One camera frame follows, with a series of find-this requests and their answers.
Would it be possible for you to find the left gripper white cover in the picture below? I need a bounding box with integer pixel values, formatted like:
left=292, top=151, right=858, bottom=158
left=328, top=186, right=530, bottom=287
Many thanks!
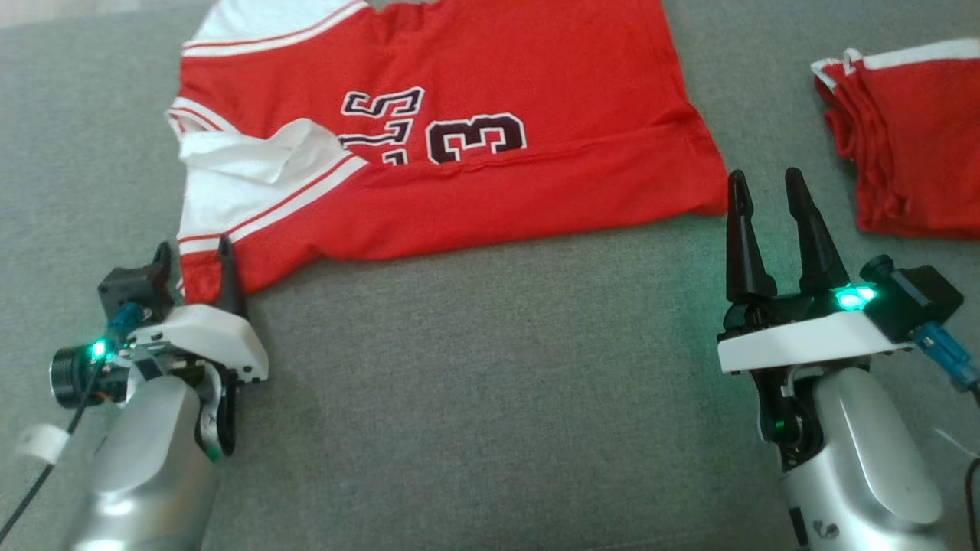
left=50, top=235, right=271, bottom=409

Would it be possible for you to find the red Bulls 23 jersey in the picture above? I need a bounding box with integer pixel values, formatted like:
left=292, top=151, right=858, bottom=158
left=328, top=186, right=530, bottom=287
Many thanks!
left=810, top=38, right=980, bottom=240

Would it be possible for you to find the red jersey with white sleeves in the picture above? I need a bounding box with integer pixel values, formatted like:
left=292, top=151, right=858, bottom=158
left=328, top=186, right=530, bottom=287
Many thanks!
left=166, top=0, right=730, bottom=305

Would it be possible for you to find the large grey sofa seat cushion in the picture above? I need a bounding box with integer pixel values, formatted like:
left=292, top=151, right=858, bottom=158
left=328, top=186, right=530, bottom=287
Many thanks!
left=0, top=0, right=980, bottom=551

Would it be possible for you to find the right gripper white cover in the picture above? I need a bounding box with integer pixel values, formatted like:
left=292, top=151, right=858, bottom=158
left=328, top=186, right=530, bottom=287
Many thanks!
left=717, top=168, right=914, bottom=377

